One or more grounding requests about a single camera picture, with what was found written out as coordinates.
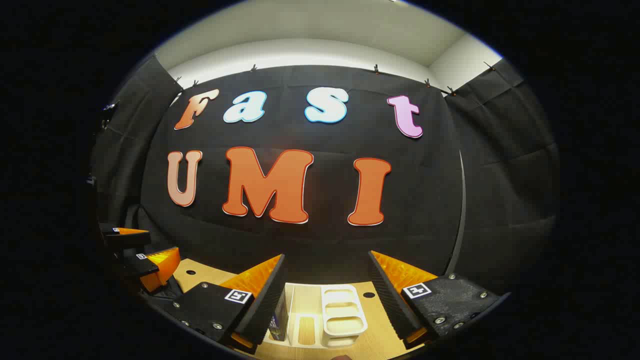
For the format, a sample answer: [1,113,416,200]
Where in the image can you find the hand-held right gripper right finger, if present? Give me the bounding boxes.
[368,250,503,351]

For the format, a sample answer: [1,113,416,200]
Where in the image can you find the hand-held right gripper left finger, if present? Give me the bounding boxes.
[168,253,287,354]

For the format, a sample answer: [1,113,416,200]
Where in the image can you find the blue cover book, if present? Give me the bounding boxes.
[270,287,291,343]

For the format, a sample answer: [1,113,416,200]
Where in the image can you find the white bookshelf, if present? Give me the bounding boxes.
[284,282,369,349]

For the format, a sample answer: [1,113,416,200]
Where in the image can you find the black backdrop cloth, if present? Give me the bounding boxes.
[90,55,561,301]

